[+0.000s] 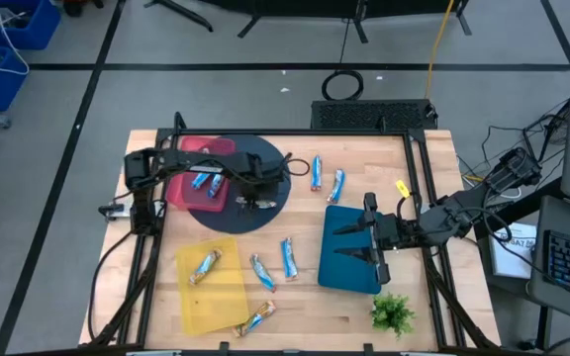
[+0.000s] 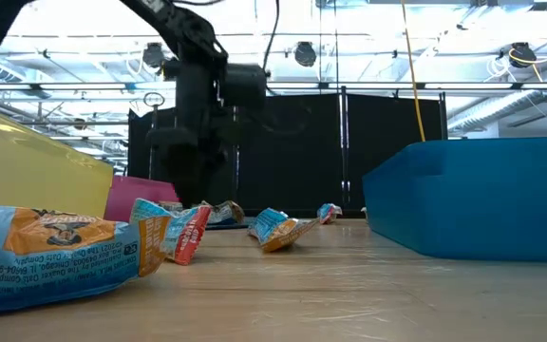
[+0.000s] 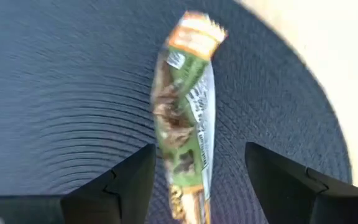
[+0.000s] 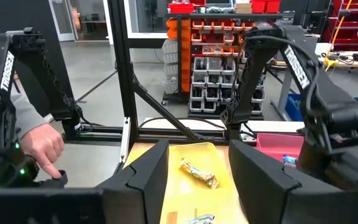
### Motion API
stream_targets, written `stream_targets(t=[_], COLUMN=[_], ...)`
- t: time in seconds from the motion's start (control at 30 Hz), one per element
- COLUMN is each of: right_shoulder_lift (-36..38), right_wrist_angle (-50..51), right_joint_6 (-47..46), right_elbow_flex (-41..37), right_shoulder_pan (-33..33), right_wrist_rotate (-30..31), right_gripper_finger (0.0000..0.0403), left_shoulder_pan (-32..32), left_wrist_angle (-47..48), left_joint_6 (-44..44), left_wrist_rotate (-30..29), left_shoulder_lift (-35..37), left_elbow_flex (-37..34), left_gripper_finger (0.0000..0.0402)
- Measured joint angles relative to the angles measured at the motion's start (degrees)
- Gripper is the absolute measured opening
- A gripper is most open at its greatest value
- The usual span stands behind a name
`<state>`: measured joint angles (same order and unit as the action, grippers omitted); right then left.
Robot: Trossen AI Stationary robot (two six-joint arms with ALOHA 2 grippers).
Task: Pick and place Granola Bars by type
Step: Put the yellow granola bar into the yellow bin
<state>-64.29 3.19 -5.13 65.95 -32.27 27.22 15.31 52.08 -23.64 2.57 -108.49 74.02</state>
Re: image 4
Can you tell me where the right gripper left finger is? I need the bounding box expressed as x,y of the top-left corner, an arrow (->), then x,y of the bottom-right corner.
98,139 -> 170,224

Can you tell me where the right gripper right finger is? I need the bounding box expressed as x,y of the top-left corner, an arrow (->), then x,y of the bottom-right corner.
227,139 -> 348,224

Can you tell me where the blue granola bar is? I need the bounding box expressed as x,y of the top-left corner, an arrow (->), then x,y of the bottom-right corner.
282,154 -> 298,167

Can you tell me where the person's forearm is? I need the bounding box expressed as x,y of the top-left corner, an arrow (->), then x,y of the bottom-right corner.
9,93 -> 51,141

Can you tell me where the yellow plastic tray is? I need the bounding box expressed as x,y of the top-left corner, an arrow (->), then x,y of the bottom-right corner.
124,142 -> 250,224

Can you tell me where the red plastic tray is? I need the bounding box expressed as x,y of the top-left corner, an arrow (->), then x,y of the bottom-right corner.
255,133 -> 306,162

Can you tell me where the white light bar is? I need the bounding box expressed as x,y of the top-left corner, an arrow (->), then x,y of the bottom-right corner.
119,116 -> 132,164

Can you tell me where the person's hand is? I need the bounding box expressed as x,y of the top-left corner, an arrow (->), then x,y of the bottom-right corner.
19,123 -> 65,180

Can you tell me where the black shelf with small bins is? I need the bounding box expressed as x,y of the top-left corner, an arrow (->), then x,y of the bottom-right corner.
162,12 -> 284,121

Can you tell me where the red storage rack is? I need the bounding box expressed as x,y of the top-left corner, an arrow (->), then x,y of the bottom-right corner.
323,0 -> 358,52

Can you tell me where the cardboard box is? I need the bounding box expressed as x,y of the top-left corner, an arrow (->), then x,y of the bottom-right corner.
234,2 -> 253,14

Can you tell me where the red bin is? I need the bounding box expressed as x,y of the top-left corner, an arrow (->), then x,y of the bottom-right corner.
251,0 -> 282,14
168,2 -> 195,14

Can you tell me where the black aluminium table frame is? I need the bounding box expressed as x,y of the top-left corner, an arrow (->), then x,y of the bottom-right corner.
63,0 -> 260,147

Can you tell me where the yellow hanging cable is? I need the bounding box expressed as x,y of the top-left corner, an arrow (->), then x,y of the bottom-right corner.
324,0 -> 353,72

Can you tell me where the white window frame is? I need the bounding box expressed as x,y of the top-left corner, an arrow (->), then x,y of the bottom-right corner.
103,0 -> 171,40

